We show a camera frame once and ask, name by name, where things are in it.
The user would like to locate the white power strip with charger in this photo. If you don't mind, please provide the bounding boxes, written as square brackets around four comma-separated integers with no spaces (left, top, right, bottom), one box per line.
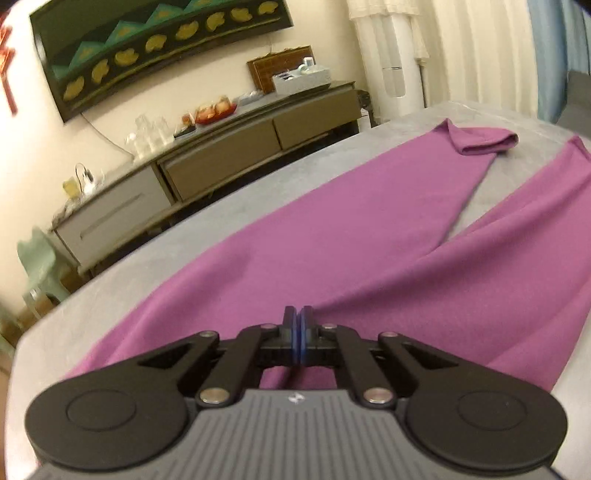
[75,162,105,192]

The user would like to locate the red wall decoration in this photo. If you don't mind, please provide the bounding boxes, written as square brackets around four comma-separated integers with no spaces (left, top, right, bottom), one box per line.
[0,23,19,116]

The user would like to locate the white storage basket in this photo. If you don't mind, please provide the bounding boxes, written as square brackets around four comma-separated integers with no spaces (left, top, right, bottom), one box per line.
[271,58,332,95]

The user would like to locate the red fruit plate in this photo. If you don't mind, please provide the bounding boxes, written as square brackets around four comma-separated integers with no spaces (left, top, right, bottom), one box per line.
[194,96,238,125]

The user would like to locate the grey sofa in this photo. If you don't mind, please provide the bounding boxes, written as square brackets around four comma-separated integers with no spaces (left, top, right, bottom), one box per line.
[554,71,591,139]

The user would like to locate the white curtain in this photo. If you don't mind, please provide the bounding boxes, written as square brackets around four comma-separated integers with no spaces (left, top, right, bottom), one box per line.
[346,0,541,125]

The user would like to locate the purple pants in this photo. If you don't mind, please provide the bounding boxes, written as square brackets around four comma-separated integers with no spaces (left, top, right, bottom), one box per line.
[62,119,591,402]

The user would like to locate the dark wall picture yellow shapes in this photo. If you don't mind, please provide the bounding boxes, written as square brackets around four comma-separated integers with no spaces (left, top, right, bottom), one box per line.
[28,0,295,123]

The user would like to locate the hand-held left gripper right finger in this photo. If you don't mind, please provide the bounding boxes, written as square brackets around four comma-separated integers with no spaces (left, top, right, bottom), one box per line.
[299,305,462,410]

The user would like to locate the clear glasses on tray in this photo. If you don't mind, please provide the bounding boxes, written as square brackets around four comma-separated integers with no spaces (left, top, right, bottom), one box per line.
[124,114,174,160]

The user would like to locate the grey brown sideboard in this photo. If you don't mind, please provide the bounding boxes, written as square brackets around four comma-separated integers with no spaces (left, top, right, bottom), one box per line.
[48,80,363,278]

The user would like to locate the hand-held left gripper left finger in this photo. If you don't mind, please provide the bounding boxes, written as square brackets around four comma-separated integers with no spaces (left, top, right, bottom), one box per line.
[136,305,300,408]

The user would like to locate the black cable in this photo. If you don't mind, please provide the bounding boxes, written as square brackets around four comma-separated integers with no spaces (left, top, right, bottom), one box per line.
[81,113,134,158]

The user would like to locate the small green chair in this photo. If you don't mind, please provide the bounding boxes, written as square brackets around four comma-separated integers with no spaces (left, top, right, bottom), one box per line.
[17,227,72,319]

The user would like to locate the blue curtain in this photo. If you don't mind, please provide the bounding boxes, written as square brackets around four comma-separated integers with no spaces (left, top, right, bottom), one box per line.
[531,0,591,125]

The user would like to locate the black tray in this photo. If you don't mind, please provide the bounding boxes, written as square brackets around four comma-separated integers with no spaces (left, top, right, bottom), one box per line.
[174,113,197,139]

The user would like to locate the white tower air conditioner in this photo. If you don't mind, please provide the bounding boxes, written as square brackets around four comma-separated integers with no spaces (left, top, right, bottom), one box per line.
[381,18,426,123]

